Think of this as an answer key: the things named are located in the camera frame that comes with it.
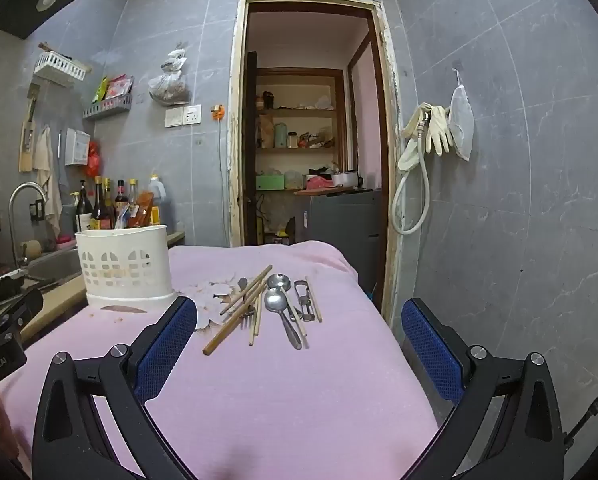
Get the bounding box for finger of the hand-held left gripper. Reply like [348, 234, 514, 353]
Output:
[0, 289, 45, 343]

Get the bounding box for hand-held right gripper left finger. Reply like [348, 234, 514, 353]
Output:
[32, 296, 198, 480]

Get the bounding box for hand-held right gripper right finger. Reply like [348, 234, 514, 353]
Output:
[401, 298, 564, 480]

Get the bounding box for white plastic utensil holder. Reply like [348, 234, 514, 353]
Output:
[75, 224, 175, 314]

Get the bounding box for steel sink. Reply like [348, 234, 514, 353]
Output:
[23, 247, 85, 285]

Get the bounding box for metal fork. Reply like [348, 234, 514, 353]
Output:
[236, 277, 258, 331]

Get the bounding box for chrome faucet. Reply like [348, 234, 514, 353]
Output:
[8, 182, 48, 269]

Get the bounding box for metal spoon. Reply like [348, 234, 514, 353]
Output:
[264, 289, 303, 351]
[268, 273, 310, 350]

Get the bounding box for black pump bottle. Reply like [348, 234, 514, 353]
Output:
[74, 180, 94, 234]

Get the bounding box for dark soy sauce bottle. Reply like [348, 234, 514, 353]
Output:
[91, 176, 111, 231]

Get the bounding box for pink blanket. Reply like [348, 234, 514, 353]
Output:
[0, 240, 440, 480]

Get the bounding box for metal peeler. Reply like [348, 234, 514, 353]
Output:
[294, 280, 316, 322]

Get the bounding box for orange seasoning packet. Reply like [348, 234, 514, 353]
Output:
[129, 189, 156, 229]

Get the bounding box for red label sauce bottle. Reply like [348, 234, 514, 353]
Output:
[114, 180, 129, 221]

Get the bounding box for yellow oil jug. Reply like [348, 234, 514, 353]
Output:
[148, 174, 168, 226]

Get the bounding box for grey cabinet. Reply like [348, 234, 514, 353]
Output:
[306, 189, 383, 257]

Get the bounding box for beige hanging towel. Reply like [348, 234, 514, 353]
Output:
[32, 125, 63, 237]

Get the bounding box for wooden grater board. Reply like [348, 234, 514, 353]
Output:
[18, 84, 41, 173]

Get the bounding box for cream rubber gloves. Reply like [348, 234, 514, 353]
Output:
[397, 102, 455, 171]

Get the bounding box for white mesh bag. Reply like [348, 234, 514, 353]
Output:
[448, 68, 476, 162]

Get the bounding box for wooden shelf unit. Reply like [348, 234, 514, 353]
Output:
[253, 66, 349, 193]

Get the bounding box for red snack packet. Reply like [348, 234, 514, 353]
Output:
[106, 74, 131, 100]

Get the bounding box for hanging clear plastic bag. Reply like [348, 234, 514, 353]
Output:
[148, 45, 192, 107]

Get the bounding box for white hose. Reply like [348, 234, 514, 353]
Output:
[391, 111, 432, 235]

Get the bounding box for white wall box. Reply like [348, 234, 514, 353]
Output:
[64, 128, 91, 167]

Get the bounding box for grey wall shelf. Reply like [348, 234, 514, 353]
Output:
[82, 92, 133, 121]

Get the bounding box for white wall basket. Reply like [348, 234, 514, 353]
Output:
[33, 51, 89, 83]

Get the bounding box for wooden door frame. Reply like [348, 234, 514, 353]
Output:
[227, 0, 406, 322]

